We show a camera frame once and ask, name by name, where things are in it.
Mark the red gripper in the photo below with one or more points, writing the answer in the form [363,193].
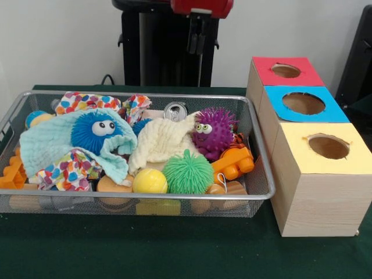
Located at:
[221,6]

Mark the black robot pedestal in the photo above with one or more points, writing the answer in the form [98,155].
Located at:
[157,52]

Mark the small colourful dotted cloth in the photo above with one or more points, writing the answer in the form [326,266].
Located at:
[67,171]

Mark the silver can with pull tab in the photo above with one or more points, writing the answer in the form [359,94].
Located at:
[175,111]

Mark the green spiky rubber ball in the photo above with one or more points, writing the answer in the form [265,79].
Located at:
[188,172]

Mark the shallow clear mesh bin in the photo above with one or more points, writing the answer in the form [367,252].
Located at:
[258,186]

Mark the mint green cloth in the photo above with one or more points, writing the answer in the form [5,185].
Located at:
[49,142]

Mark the large colourful dotted cloth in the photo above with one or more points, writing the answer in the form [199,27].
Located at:
[87,103]

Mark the wooden box with three holes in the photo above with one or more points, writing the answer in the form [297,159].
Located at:
[325,192]

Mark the orange toy building block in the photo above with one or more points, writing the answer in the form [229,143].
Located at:
[233,163]

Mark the small blue yellow ball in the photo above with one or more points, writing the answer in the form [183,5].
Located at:
[40,119]

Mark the tan orange ball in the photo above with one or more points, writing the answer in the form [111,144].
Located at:
[113,185]

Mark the black panel stand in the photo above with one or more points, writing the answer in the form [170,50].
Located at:
[357,52]

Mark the dark green table cloth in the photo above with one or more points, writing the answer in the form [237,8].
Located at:
[174,250]

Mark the purple spiky ball with eyes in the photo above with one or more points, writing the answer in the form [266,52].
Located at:
[216,133]

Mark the small orange plastic toy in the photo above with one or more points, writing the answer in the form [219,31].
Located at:
[14,174]

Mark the cream white cloth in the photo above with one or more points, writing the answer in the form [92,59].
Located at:
[165,142]

